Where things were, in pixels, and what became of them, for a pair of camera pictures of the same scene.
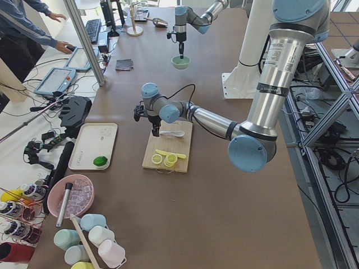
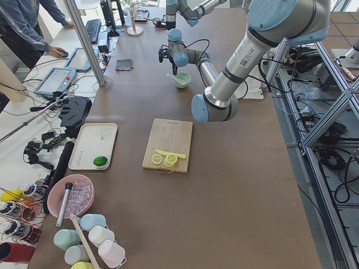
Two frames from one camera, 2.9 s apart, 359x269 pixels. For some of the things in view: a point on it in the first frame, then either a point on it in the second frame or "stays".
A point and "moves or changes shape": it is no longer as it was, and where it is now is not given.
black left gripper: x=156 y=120 to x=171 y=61
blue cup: x=88 y=221 stays
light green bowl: x=180 y=64 moves or changes shape
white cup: x=97 y=234 stays
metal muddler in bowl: x=64 y=204 stays
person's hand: x=60 y=45 to x=56 y=51
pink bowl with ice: x=81 y=195 stays
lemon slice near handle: x=156 y=158 stays
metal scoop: x=157 y=22 stays
